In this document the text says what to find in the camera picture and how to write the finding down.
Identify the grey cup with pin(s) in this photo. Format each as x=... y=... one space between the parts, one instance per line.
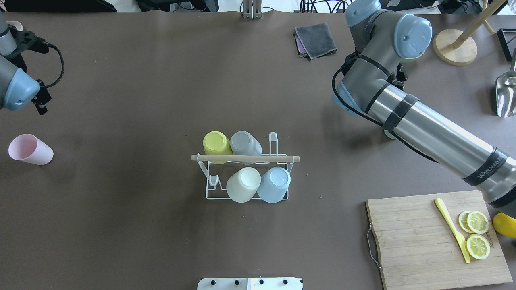
x=243 y=143

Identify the wooden stand with base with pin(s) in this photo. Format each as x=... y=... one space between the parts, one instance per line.
x=458 y=48

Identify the lemon slice upper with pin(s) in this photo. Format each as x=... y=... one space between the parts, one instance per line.
x=477 y=222

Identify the white wire cup rack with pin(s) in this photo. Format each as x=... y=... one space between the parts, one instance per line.
x=261 y=163

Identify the yellow cup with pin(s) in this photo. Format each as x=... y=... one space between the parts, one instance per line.
x=216 y=143

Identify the whole yellow lemon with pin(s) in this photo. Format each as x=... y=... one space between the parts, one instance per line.
x=505 y=225

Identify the metal scoop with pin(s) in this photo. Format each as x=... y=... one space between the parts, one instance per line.
x=506 y=91

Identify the yellow plastic knife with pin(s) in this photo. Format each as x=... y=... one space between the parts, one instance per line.
x=461 y=241

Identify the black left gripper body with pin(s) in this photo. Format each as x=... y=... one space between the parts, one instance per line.
x=42 y=98

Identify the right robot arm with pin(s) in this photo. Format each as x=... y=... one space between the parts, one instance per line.
x=383 y=40

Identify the lemon slice hidden behind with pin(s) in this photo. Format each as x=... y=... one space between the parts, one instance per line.
x=462 y=220

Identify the white cup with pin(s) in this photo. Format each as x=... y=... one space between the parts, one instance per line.
x=242 y=186

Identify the pink cup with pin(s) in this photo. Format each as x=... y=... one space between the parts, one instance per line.
x=29 y=149

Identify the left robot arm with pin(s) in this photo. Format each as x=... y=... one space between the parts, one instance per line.
x=17 y=88

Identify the light blue cup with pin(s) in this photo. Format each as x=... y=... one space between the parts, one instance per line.
x=274 y=184

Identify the black frame object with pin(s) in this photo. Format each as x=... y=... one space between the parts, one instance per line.
x=505 y=37

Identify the green cup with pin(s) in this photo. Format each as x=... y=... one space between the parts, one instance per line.
x=390 y=134

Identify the wooden cutting board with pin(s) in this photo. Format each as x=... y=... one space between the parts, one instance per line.
x=417 y=250

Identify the lemon slice lower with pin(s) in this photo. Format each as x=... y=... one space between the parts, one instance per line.
x=478 y=246

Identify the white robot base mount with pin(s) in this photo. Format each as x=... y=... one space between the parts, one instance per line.
x=251 y=283

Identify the lemon slice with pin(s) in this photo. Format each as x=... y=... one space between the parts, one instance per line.
x=478 y=246
x=477 y=222

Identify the grey folded cloth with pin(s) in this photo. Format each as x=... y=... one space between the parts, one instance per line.
x=314 y=41

